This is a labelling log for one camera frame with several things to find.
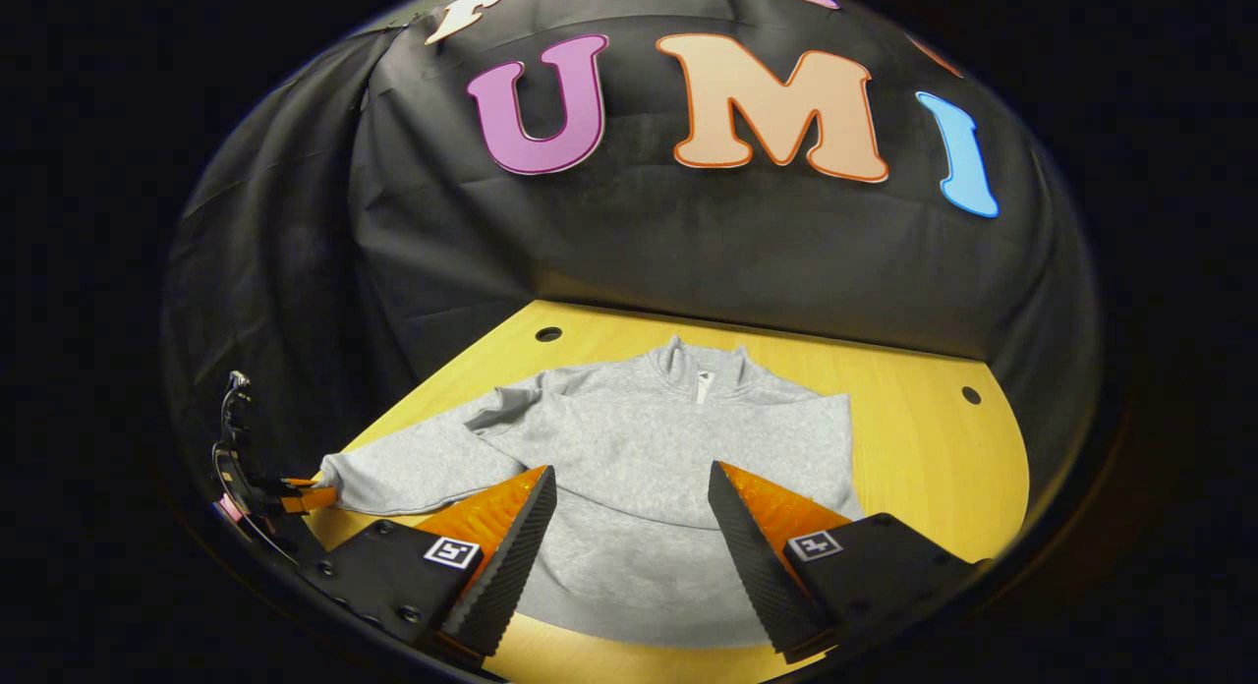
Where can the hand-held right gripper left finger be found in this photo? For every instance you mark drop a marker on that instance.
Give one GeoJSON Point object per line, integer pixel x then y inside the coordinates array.
{"type": "Point", "coordinates": [511, 566]}

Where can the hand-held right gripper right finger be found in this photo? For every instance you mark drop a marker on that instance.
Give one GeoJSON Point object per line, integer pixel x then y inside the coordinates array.
{"type": "Point", "coordinates": [757, 566]}

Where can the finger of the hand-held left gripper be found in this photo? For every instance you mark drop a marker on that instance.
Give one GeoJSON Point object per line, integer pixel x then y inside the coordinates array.
{"type": "Point", "coordinates": [313, 495]}

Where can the grey zip-neck sweatshirt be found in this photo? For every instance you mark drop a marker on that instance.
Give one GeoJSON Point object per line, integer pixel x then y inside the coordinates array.
{"type": "Point", "coordinates": [639, 448]}

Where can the black backdrop cloth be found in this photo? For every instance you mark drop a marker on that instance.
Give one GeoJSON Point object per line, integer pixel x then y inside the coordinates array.
{"type": "Point", "coordinates": [639, 242]}

